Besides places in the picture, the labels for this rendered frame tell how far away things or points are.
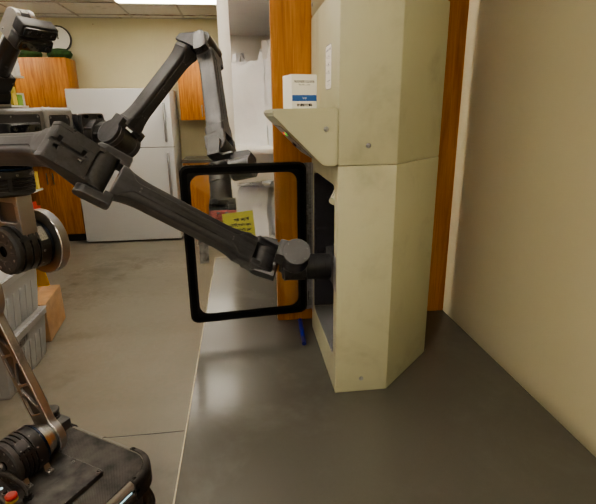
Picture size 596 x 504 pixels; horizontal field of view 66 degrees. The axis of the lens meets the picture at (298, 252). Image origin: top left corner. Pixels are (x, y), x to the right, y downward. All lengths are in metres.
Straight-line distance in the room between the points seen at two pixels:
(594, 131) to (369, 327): 0.53
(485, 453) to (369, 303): 0.33
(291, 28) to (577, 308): 0.86
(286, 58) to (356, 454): 0.89
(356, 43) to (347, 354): 0.58
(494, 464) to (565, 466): 0.11
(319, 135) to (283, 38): 0.43
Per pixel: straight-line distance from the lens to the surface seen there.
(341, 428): 0.92
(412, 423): 0.95
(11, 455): 1.97
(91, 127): 1.58
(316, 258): 1.01
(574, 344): 1.02
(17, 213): 1.51
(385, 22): 0.87
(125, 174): 0.94
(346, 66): 0.84
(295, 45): 1.21
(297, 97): 0.89
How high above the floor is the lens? 1.50
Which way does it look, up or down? 17 degrees down
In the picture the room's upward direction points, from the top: 1 degrees counter-clockwise
